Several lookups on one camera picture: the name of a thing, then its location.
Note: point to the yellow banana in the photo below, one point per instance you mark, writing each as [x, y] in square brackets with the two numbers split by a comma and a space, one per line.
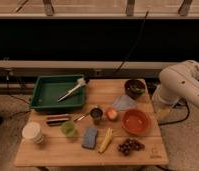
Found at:
[107, 139]

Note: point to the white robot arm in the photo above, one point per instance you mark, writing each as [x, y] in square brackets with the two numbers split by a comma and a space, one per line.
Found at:
[177, 81]

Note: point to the green plastic tray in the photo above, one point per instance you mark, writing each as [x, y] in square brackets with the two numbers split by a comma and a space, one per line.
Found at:
[48, 89]

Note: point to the white dish brush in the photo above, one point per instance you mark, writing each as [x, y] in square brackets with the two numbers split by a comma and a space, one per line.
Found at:
[80, 82]

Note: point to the small dark cup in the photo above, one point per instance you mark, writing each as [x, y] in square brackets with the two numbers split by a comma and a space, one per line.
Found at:
[96, 114]

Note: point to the grey folded cloth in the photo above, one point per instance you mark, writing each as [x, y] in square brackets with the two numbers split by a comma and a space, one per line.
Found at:
[123, 102]

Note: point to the red apple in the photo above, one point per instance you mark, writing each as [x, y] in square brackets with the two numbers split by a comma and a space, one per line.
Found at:
[111, 114]

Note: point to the small metal utensil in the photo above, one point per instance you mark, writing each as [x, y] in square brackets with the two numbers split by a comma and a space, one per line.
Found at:
[81, 117]

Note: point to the dark bowl with greens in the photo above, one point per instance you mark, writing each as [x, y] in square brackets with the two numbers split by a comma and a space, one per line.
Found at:
[134, 88]

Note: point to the blue sponge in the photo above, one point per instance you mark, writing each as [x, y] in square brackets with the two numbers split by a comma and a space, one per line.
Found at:
[89, 138]

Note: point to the orange bowl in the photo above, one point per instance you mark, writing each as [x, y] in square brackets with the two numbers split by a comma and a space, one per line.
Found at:
[135, 122]

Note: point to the green cup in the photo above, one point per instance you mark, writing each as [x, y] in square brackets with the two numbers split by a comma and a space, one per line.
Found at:
[68, 129]

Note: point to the bunch of dark grapes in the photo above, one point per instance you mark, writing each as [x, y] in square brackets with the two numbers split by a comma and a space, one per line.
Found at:
[130, 144]

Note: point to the white lidded container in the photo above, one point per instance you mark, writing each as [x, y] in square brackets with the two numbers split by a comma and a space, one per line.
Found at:
[32, 131]

